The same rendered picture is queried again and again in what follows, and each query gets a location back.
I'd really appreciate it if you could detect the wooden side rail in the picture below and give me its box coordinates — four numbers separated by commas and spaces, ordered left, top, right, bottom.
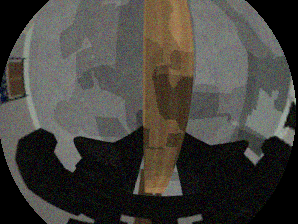
142, 0, 194, 196

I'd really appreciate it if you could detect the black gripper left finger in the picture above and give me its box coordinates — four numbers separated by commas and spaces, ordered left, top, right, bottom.
73, 127, 144, 193

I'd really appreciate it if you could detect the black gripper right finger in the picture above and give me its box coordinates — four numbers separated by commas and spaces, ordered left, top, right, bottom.
176, 132, 249, 194

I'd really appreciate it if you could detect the wooden post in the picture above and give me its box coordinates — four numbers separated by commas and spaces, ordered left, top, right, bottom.
134, 169, 161, 224

